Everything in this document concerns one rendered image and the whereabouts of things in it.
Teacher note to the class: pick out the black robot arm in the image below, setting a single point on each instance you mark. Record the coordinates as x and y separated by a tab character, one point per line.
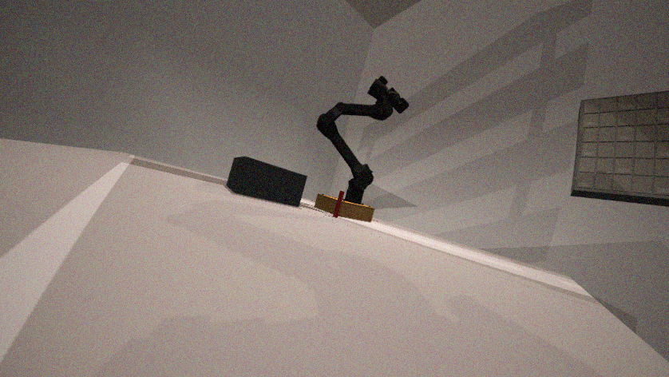
382	109

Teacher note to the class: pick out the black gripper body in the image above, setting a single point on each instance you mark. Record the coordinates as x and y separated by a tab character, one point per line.
405	105

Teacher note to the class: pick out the dark red peg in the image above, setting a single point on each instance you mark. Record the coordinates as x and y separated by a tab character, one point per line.
338	205

